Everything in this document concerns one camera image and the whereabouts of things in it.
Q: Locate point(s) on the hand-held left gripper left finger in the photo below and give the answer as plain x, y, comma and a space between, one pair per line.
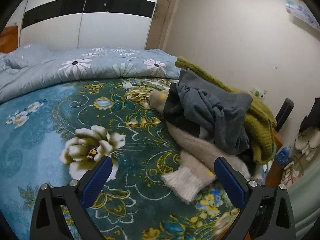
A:
96, 180

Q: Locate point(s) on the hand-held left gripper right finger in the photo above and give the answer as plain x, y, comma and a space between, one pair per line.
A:
230, 182

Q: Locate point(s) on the pale fuzzy sweater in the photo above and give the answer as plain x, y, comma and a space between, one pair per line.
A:
190, 145

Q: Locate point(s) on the green knitted sweater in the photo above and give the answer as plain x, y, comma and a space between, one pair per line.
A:
260, 120

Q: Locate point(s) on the blue bottle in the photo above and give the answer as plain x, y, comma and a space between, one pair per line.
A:
284, 155

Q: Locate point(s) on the teal floral blanket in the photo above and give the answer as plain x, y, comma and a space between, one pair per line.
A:
50, 130

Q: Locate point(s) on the grey garment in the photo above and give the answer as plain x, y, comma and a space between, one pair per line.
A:
217, 112

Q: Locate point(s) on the black chair back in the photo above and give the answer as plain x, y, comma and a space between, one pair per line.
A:
283, 115

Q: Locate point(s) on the white bag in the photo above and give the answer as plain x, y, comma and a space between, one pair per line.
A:
308, 141

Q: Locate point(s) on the dark garment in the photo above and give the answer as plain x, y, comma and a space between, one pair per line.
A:
175, 112

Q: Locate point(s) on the dark hanging clothing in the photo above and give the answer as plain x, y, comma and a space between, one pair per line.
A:
311, 117

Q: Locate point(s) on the grey daisy print duvet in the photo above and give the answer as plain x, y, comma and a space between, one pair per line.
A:
50, 70

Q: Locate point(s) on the white wardrobe with black band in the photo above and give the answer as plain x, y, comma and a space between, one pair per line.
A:
100, 25

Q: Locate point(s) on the orange wooden headboard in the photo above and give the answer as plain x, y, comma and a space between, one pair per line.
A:
8, 38

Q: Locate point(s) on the beige door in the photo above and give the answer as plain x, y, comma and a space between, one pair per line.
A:
160, 25

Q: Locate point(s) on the wall socket with plugs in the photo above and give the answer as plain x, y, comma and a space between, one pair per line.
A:
258, 93

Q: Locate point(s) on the wall poster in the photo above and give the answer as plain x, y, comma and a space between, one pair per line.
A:
303, 12

